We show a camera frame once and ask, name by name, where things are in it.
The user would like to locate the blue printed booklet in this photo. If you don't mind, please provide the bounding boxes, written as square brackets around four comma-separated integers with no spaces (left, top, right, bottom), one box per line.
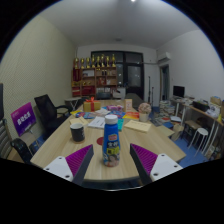
[109,109,126,119]

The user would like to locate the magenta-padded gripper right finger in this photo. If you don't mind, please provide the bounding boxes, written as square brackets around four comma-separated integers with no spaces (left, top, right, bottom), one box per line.
[129,143,184,186]

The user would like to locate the dark glass door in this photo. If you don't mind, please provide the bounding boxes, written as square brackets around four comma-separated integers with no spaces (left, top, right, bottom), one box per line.
[90,50,145,101]

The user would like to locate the grey-brown armchair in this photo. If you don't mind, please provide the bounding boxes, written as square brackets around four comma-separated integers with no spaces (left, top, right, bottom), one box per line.
[124,92,144,109]

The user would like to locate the small beige book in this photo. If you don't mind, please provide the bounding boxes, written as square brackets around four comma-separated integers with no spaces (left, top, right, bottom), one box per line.
[68,116,89,127]

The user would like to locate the black mug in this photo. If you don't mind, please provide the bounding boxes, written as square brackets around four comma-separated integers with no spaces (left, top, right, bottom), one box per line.
[69,122,86,144]

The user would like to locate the teal book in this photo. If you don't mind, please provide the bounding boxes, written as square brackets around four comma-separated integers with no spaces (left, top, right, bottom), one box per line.
[117,118,125,132]

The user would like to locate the purple sign board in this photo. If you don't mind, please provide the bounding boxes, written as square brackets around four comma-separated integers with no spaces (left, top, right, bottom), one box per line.
[10,101,37,138]

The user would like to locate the small round white table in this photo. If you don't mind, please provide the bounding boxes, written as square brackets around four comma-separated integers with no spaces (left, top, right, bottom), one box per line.
[64,96,83,111]

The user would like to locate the yellow gift box red ribbon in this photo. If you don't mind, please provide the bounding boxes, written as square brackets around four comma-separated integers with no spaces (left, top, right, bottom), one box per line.
[82,96,102,113]

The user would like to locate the pile of books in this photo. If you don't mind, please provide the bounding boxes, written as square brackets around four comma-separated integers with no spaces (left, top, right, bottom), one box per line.
[151,99,183,129]

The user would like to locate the orange book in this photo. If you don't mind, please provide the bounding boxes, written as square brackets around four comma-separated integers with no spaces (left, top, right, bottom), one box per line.
[122,111,140,121]

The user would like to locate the white air conditioner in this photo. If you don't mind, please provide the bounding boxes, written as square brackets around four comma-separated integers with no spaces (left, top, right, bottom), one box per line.
[157,51,172,63]

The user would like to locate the black office chair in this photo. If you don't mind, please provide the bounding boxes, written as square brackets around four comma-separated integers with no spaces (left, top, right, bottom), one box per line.
[33,94,73,138]

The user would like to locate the black computer monitor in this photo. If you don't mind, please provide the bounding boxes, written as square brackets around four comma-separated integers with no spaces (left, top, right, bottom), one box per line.
[172,85,186,99]

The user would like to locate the white paper sheet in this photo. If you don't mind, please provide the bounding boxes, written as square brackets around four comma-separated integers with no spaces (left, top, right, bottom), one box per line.
[87,115,107,130]

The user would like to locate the small wooden side table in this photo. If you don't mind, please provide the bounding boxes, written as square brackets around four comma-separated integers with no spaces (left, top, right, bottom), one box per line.
[156,124,175,138]

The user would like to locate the black tripod stand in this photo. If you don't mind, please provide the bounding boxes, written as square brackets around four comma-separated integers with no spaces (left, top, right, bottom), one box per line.
[147,75,156,107]

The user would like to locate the pink flowers in white pot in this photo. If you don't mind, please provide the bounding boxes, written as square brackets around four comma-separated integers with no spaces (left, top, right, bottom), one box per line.
[137,102,153,123]

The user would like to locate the pink box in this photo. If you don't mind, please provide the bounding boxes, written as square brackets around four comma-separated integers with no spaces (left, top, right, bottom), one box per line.
[106,104,124,112]

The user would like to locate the blue and red booklet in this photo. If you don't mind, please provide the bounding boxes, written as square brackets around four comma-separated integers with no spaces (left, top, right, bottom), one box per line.
[75,111,98,120]

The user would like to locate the wooden shelf unit with trophies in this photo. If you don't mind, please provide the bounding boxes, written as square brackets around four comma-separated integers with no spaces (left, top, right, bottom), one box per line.
[70,53,119,98]

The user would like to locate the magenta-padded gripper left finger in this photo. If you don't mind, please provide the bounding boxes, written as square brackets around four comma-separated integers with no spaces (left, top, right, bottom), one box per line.
[43,144,95,186]

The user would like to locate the orange standing card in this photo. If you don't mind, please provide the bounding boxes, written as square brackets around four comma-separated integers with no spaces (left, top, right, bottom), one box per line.
[124,98,133,113]

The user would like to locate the long wooden side desk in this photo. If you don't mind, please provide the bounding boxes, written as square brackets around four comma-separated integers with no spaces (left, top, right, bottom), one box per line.
[169,96,224,161]

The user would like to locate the white round stool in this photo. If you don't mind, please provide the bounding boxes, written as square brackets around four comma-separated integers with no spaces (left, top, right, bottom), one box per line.
[188,127,209,155]

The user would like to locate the blue drink bottle white cap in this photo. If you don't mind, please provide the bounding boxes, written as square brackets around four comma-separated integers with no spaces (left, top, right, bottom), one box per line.
[101,114,121,168]

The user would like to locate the large beige book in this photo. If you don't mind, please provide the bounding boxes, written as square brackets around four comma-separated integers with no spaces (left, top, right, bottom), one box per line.
[123,119,153,134]

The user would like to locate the wooden stool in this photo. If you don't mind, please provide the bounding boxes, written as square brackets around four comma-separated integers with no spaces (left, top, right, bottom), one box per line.
[181,119,201,141]

